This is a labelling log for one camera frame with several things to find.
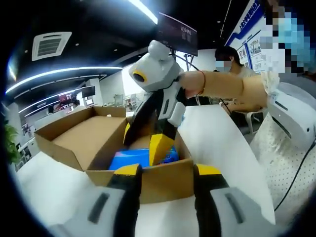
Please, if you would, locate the red string bracelet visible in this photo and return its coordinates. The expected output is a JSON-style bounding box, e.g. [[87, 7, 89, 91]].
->
[[197, 70, 207, 97]]

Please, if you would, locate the person's right hand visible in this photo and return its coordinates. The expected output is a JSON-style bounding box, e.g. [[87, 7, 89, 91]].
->
[[179, 71, 207, 99]]

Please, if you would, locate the brown cardboard shoe box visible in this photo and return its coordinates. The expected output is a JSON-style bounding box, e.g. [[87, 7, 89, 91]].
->
[[34, 106, 195, 204]]

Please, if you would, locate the dark hanging display screen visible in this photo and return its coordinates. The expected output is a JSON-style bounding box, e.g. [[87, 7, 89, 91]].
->
[[155, 11, 198, 57]]

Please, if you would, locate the ceiling light strip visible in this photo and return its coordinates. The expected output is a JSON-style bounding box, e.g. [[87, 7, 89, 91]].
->
[[5, 66, 123, 95], [128, 0, 158, 25]]

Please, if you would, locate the person's white dotted clothing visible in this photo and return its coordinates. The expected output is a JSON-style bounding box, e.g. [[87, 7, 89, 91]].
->
[[249, 71, 316, 223]]

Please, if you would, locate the blue soft tissue packet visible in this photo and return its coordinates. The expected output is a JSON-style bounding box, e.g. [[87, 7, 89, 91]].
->
[[109, 145, 180, 171]]

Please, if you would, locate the red display screen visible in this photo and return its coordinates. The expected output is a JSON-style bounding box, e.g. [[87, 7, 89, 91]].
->
[[58, 93, 76, 103]]

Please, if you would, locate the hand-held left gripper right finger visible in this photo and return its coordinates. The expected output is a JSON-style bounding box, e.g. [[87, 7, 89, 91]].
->
[[193, 163, 282, 237]]

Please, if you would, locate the white chair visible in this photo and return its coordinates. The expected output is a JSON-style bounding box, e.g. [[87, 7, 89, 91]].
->
[[243, 110, 269, 135]]

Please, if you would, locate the black device cable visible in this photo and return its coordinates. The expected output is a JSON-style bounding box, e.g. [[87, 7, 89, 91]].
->
[[274, 138, 316, 212]]

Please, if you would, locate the green potted plant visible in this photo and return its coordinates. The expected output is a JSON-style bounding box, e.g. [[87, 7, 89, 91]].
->
[[2, 118, 22, 165]]

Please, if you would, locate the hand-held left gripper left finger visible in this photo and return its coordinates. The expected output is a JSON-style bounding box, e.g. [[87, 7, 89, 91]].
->
[[50, 163, 143, 237]]

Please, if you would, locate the small black monitor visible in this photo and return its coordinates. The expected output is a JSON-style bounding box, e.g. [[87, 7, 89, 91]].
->
[[81, 85, 96, 97]]

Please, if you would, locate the blue wall poster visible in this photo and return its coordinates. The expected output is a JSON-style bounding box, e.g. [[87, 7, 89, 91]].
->
[[224, 0, 272, 75]]

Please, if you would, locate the white chest-worn device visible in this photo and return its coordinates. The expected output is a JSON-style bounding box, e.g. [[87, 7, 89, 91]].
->
[[268, 81, 316, 150]]

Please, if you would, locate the ceiling air conditioner unit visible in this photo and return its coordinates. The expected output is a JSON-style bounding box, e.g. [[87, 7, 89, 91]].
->
[[31, 31, 73, 62]]

